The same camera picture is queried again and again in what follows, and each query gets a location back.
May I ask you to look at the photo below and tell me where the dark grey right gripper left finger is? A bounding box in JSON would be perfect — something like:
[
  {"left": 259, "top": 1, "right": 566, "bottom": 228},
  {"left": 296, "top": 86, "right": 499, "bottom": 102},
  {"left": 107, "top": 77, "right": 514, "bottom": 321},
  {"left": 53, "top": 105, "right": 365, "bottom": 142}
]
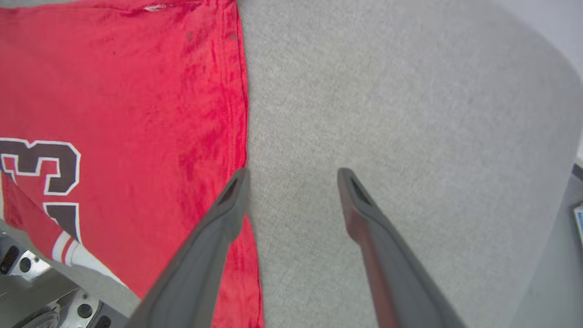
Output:
[{"left": 125, "top": 167, "right": 251, "bottom": 328}]

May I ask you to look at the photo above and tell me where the red and white sports jersey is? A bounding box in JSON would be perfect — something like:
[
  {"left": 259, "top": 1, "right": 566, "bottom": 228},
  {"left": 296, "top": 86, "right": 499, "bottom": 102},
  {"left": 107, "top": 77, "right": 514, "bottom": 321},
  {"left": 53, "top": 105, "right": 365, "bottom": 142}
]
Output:
[{"left": 0, "top": 0, "right": 265, "bottom": 328}]

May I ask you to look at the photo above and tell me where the blue and white flat item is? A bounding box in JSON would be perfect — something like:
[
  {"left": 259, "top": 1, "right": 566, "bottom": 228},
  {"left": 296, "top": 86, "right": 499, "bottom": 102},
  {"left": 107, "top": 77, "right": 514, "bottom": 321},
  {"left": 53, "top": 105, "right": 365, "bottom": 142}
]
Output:
[{"left": 573, "top": 203, "right": 583, "bottom": 247}]

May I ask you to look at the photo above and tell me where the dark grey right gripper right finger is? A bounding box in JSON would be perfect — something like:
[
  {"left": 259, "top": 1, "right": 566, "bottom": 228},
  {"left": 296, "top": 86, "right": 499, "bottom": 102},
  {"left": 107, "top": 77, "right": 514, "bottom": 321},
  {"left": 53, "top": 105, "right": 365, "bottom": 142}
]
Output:
[{"left": 337, "top": 167, "right": 468, "bottom": 328}]

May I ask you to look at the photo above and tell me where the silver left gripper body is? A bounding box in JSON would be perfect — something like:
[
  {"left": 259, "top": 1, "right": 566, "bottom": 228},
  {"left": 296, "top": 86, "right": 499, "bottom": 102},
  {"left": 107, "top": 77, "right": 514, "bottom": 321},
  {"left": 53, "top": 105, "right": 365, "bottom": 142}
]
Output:
[{"left": 0, "top": 231, "right": 137, "bottom": 328}]

